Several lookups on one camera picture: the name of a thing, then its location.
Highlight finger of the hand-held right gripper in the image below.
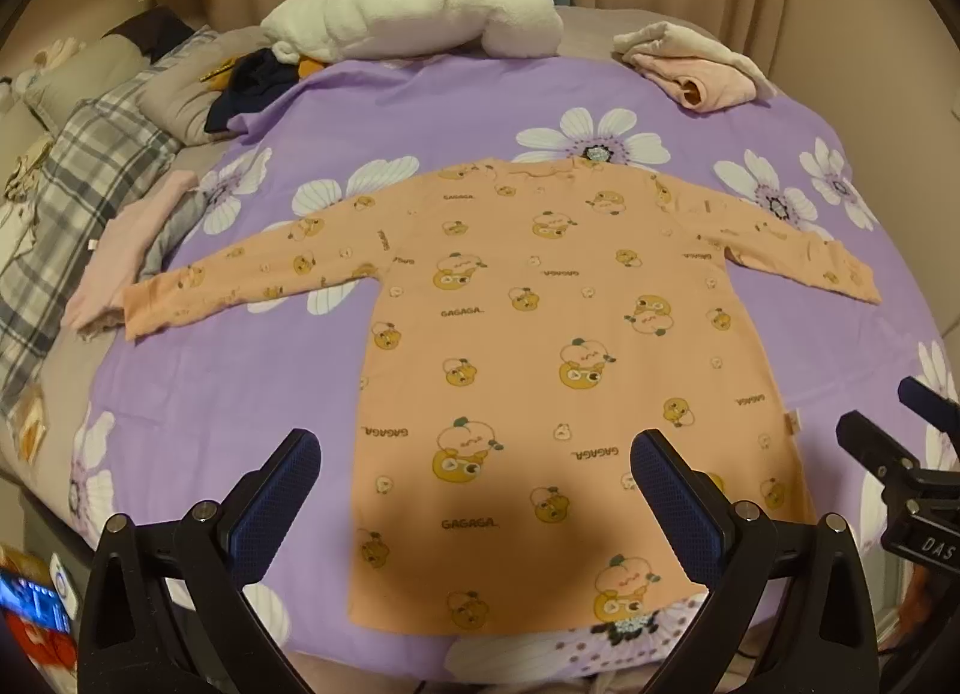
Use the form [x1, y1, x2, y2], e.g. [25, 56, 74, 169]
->
[836, 411, 920, 492]
[898, 376, 960, 440]

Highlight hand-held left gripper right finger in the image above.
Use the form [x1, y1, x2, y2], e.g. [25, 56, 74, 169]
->
[630, 428, 878, 694]

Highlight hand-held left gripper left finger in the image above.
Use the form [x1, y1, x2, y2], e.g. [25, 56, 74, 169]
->
[77, 428, 323, 694]

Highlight orange printed long-sleeve shirt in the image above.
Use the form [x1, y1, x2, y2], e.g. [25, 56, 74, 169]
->
[122, 155, 884, 639]

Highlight dark navy clothes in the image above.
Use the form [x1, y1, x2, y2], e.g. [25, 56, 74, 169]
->
[206, 49, 331, 136]

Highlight purple floral bedsheet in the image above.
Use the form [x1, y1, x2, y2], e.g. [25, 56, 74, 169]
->
[67, 53, 960, 687]

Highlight colourful printed box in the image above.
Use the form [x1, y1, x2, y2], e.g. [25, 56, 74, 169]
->
[0, 544, 80, 672]

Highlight pale pink garment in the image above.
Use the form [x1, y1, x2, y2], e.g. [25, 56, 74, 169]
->
[62, 169, 200, 331]

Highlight grey plaid blanket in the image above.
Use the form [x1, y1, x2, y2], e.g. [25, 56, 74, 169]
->
[0, 26, 218, 410]

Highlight pink folded garment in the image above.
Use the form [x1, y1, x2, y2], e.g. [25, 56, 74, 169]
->
[630, 53, 755, 114]

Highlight grey pillow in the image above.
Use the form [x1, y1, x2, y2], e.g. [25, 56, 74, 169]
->
[140, 60, 245, 144]

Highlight beige folded cloth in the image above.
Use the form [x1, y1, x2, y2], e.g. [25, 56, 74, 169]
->
[613, 21, 777, 99]

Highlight beige pillow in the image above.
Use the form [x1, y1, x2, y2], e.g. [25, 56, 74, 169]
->
[22, 32, 151, 133]

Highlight dark brown cushion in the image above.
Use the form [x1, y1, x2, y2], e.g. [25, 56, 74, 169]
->
[105, 8, 197, 61]

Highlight white fluffy blanket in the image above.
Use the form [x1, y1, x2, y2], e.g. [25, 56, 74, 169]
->
[261, 0, 565, 65]

